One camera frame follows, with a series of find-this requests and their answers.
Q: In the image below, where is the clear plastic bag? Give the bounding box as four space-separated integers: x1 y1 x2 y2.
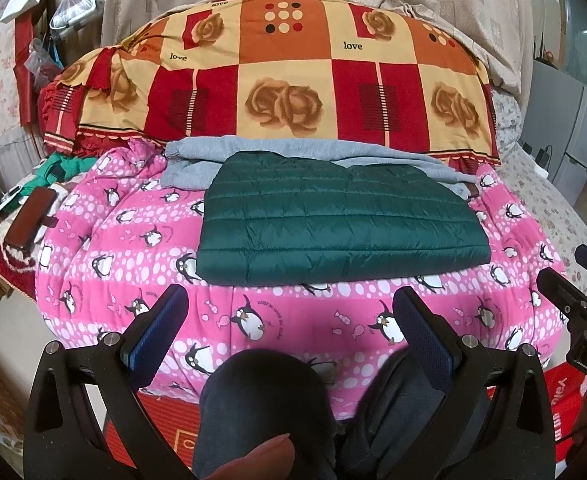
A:
48 0 105 42

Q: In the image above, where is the pink penguin print blanket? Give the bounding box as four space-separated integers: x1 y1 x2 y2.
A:
34 140 569 421

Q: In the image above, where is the grey folded sweatshirt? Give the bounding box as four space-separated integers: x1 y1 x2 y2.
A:
161 136 479 201

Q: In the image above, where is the brown leather wallet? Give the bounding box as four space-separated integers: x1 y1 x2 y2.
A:
4 186 58 252

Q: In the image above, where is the person's left hand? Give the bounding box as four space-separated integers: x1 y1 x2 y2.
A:
208 432 295 480

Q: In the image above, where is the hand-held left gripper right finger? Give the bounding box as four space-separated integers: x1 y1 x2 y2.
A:
392 286 559 480

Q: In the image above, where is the green quilted jacket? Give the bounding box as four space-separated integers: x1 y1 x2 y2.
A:
196 151 491 283

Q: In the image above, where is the small plastic bag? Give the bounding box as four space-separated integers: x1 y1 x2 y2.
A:
24 39 65 82

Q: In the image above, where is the person's dark trouser leg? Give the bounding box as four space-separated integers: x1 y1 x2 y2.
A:
192 350 341 480
336 347 497 480

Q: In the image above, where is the black router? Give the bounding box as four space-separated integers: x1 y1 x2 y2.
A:
533 34 557 68

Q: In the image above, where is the red shopping bag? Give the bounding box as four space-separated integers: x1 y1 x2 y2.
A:
536 364 587 463

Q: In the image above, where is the grey refrigerator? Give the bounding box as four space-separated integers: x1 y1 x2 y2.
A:
523 57 587 198

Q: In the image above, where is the small floral bed sheet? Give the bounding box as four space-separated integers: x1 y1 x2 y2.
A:
491 92 587 266

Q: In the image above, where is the green cloth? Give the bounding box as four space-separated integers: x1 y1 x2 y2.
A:
34 154 97 188

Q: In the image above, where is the rose print checked quilt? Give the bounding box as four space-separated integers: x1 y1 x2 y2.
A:
38 0 501 168

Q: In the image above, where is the red white knitted cloth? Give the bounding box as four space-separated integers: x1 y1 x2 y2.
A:
0 230 42 297

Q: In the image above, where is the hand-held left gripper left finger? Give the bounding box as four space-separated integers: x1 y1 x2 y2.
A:
24 284 194 480

